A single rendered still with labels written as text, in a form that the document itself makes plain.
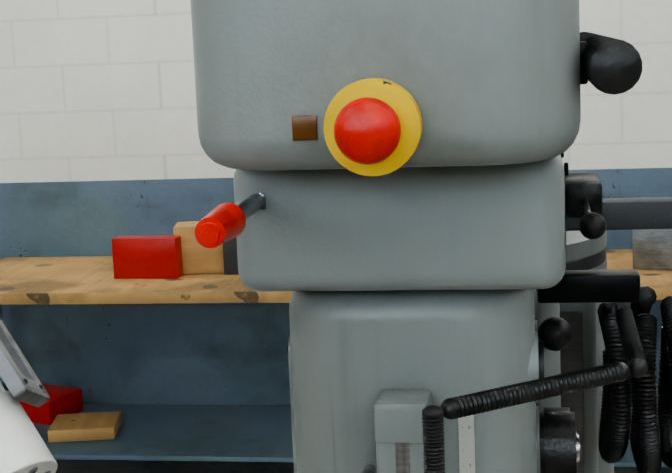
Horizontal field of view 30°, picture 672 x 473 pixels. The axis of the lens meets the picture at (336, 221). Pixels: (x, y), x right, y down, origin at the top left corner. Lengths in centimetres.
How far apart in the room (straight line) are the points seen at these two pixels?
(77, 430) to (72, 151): 124
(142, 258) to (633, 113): 205
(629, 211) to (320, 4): 59
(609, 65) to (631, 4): 441
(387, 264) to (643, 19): 436
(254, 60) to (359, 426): 31
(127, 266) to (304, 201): 407
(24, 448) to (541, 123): 37
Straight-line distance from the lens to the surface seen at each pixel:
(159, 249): 490
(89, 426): 517
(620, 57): 82
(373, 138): 74
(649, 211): 131
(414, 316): 95
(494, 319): 95
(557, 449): 108
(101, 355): 571
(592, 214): 103
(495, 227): 89
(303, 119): 80
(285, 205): 91
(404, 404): 92
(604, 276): 104
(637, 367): 89
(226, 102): 82
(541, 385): 84
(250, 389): 556
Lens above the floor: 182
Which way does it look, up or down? 9 degrees down
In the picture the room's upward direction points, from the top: 2 degrees counter-clockwise
